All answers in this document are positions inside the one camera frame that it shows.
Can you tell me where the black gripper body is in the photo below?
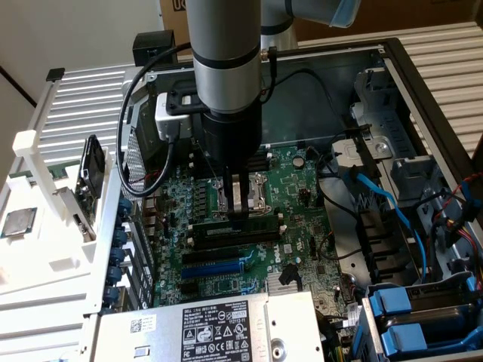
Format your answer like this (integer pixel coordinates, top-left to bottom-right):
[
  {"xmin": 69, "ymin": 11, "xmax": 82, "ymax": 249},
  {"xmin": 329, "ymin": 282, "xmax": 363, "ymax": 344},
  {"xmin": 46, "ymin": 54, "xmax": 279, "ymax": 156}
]
[{"xmin": 199, "ymin": 96, "xmax": 264, "ymax": 170}]

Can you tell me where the thin metal locking lever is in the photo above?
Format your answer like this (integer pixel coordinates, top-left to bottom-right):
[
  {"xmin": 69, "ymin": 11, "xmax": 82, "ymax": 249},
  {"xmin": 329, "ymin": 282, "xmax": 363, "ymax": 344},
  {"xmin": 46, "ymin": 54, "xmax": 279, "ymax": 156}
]
[{"xmin": 192, "ymin": 140, "xmax": 222, "ymax": 186}]

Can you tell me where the metal CPU socket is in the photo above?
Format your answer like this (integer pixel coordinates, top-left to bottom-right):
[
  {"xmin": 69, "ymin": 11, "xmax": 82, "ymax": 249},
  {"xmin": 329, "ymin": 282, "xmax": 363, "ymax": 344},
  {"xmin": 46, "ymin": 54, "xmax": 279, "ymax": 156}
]
[{"xmin": 210, "ymin": 171, "xmax": 275, "ymax": 220}]

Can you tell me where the long black expansion slot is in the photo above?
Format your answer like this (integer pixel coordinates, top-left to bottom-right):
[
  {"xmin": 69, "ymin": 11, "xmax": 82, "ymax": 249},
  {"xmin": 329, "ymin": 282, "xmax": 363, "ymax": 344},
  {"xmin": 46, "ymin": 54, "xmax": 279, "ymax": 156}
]
[{"xmin": 182, "ymin": 247, "xmax": 241, "ymax": 267}]

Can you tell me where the open grey PC case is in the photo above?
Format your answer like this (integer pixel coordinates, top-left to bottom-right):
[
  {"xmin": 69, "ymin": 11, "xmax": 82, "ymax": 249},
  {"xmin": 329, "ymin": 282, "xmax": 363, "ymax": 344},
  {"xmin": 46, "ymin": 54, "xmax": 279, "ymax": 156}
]
[{"xmin": 81, "ymin": 36, "xmax": 483, "ymax": 362}]

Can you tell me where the silver port block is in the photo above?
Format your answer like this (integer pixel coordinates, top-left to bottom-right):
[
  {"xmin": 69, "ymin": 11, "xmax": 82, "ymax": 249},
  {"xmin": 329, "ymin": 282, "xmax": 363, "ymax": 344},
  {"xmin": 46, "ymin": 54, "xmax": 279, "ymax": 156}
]
[{"xmin": 143, "ymin": 186, "xmax": 165, "ymax": 242}]

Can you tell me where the green motherboard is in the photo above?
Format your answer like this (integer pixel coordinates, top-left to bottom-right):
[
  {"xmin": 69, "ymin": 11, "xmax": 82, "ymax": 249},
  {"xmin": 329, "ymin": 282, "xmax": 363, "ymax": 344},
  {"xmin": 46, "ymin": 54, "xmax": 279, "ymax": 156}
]
[{"xmin": 145, "ymin": 145, "xmax": 359, "ymax": 340}]

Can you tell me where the blue expansion slot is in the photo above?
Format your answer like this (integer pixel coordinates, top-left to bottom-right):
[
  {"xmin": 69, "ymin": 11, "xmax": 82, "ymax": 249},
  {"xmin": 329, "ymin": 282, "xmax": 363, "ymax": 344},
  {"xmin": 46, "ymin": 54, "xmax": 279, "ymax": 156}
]
[{"xmin": 180, "ymin": 259, "xmax": 243, "ymax": 281}]

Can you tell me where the silver finned heatsink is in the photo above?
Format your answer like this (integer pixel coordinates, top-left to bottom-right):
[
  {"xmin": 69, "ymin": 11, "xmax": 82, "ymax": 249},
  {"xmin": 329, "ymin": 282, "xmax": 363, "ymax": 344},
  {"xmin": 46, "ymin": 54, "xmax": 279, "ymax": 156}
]
[{"xmin": 266, "ymin": 278, "xmax": 303, "ymax": 294}]

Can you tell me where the black box device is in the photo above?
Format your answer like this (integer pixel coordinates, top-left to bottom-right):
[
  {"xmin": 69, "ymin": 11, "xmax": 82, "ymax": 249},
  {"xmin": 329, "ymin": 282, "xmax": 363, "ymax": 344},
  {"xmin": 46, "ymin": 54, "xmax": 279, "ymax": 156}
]
[{"xmin": 133, "ymin": 31, "xmax": 179, "ymax": 67}]

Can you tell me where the cardboard box with black lettering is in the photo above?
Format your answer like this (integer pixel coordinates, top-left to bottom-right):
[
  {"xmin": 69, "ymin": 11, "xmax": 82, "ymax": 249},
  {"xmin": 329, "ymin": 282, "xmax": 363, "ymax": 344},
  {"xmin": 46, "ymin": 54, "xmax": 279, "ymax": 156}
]
[{"xmin": 158, "ymin": 0, "xmax": 192, "ymax": 57}]

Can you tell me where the graphics card with black fan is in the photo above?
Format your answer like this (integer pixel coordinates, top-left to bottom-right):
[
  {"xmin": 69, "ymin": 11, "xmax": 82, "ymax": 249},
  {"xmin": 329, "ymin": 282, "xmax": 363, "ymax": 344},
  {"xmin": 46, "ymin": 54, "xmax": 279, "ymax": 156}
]
[{"xmin": 72, "ymin": 134, "xmax": 107, "ymax": 243}]

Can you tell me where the black plastic card guide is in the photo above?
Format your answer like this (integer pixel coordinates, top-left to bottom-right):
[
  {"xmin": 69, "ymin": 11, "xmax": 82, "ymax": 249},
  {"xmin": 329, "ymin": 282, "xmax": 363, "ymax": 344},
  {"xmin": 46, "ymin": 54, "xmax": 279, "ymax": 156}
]
[{"xmin": 356, "ymin": 210, "xmax": 411, "ymax": 284}]

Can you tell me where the silver power supply with label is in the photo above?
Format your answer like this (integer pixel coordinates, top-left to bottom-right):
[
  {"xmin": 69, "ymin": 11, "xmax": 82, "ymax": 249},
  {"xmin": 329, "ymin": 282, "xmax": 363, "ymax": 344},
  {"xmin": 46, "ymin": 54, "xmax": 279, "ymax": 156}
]
[{"xmin": 88, "ymin": 290, "xmax": 325, "ymax": 362}]

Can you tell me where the grey metal drive cage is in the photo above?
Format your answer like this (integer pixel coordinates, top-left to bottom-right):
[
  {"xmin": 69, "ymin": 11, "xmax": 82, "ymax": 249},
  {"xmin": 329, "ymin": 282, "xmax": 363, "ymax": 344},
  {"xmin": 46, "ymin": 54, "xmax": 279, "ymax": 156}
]
[{"xmin": 349, "ymin": 67, "xmax": 456, "ymax": 212}]

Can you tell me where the white parts rack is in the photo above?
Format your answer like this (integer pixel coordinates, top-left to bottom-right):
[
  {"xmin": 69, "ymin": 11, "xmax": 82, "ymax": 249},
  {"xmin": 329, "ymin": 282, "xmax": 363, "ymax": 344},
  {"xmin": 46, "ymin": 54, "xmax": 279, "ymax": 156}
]
[{"xmin": 0, "ymin": 130, "xmax": 118, "ymax": 299}]

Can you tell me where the blue disk bay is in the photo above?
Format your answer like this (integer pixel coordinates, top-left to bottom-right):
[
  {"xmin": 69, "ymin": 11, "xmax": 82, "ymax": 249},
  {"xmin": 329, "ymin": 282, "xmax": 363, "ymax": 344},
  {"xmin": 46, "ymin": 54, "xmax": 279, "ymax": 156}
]
[{"xmin": 356, "ymin": 277, "xmax": 483, "ymax": 362}]

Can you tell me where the silver CPU chip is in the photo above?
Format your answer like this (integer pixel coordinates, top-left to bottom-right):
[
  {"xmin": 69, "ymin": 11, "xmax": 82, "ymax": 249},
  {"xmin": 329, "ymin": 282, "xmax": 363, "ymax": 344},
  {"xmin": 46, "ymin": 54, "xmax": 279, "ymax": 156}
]
[{"xmin": 0, "ymin": 208, "xmax": 38, "ymax": 241}]

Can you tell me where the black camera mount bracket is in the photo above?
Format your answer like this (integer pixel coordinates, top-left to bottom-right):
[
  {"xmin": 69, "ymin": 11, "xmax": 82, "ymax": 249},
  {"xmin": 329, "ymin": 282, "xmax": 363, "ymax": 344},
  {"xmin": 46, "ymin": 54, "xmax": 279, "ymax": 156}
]
[{"xmin": 165, "ymin": 83, "xmax": 209, "ymax": 117}]

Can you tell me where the black camera cable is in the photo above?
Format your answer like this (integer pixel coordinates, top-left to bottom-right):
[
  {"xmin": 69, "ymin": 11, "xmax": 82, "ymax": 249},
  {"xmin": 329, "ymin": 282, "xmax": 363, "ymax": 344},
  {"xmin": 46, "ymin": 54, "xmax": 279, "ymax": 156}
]
[{"xmin": 115, "ymin": 41, "xmax": 192, "ymax": 199}]

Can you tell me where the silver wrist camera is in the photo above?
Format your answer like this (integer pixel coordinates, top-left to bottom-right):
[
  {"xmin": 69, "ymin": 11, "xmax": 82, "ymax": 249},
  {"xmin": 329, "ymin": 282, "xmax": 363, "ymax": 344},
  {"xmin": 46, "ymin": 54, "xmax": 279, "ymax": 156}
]
[{"xmin": 154, "ymin": 92, "xmax": 194, "ymax": 143}]

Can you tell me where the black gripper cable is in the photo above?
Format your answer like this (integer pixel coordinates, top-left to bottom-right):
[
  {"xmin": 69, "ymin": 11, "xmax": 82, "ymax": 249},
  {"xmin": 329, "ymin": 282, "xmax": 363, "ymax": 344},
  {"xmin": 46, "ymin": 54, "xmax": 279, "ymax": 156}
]
[{"xmin": 260, "ymin": 45, "xmax": 279, "ymax": 103}]

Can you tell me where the black wire with connector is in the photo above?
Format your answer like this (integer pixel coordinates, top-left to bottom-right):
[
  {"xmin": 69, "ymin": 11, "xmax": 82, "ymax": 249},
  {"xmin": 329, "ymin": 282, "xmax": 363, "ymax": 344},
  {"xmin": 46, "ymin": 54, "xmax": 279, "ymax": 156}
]
[{"xmin": 262, "ymin": 69, "xmax": 348, "ymax": 131}]

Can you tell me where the black wire plug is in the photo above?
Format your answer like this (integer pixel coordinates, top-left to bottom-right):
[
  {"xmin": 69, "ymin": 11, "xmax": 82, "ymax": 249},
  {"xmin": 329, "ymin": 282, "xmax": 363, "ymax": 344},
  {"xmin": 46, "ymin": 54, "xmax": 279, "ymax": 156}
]
[{"xmin": 278, "ymin": 263, "xmax": 300, "ymax": 287}]

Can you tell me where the blue flat SATA wire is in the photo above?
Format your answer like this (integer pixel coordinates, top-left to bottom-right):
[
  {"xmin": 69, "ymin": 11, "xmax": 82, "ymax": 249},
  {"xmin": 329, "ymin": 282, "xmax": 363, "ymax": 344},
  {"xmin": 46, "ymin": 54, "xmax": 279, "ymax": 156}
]
[{"xmin": 345, "ymin": 164, "xmax": 431, "ymax": 280}]

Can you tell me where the red yellow wire bundle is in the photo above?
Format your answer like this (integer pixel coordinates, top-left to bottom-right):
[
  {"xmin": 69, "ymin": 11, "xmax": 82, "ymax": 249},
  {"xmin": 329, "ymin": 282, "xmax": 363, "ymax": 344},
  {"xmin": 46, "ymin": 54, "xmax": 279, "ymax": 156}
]
[{"xmin": 433, "ymin": 210, "xmax": 483, "ymax": 265}]

